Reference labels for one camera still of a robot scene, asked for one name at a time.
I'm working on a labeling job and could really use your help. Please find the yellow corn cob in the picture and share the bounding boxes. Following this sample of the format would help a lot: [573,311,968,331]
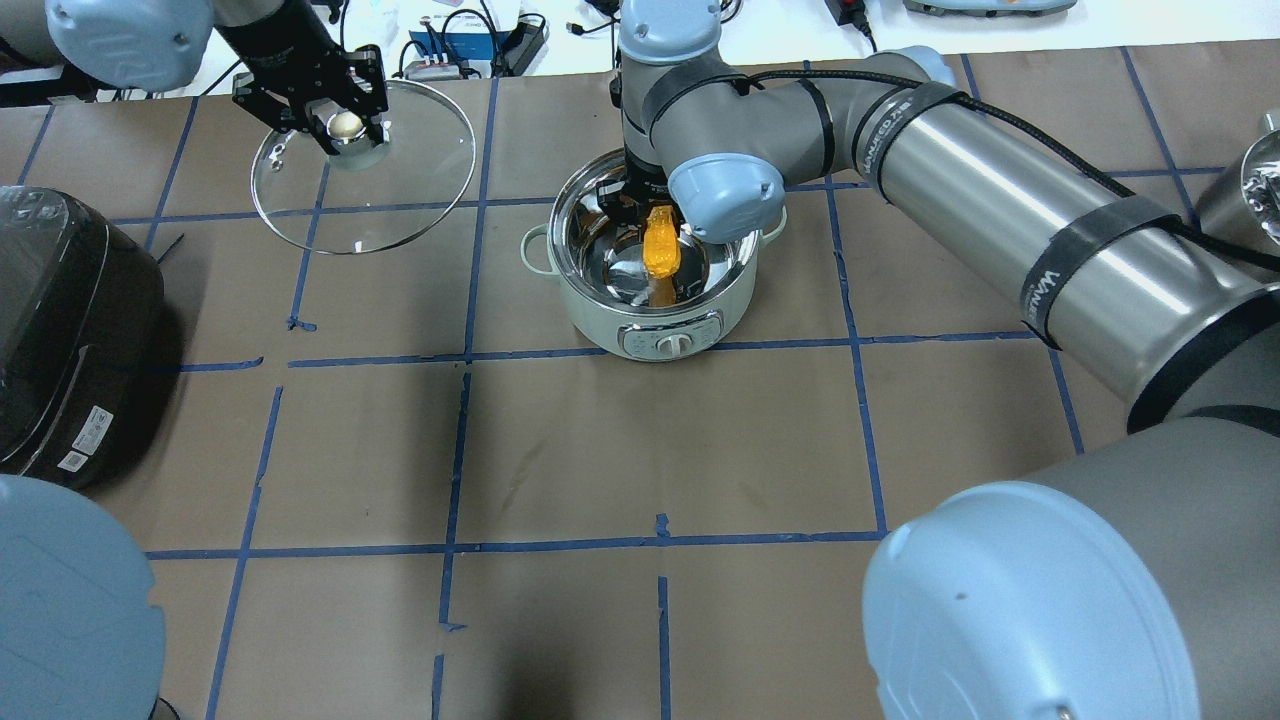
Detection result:
[643,204,681,279]

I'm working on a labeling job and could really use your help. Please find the black power adapter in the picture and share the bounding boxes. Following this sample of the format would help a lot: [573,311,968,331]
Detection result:
[500,13,549,77]

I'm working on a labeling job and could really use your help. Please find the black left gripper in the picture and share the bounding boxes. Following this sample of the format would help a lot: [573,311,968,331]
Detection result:
[232,44,389,154]

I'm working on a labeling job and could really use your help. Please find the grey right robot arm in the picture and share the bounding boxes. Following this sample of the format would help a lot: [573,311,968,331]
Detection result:
[618,1,1279,719]

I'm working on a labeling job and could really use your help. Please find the pale green electric pot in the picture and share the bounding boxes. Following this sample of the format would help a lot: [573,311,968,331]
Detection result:
[518,149,787,363]

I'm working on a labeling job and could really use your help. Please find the black rice cooker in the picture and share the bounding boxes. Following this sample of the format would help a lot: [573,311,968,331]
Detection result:
[1,184,163,489]

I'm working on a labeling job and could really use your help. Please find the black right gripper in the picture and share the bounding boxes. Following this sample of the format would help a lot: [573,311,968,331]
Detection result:
[596,150,681,228]

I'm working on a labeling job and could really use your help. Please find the silver metal container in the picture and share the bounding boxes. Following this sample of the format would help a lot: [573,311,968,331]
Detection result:
[1196,131,1279,283]

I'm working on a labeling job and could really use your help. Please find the blue box with cables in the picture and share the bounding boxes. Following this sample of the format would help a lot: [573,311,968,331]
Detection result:
[404,1,521,79]

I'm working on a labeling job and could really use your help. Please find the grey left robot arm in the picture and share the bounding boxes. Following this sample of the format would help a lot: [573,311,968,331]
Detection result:
[3,1,389,158]

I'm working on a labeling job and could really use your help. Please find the glass pot lid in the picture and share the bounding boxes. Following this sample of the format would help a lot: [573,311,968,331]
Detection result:
[250,79,480,256]

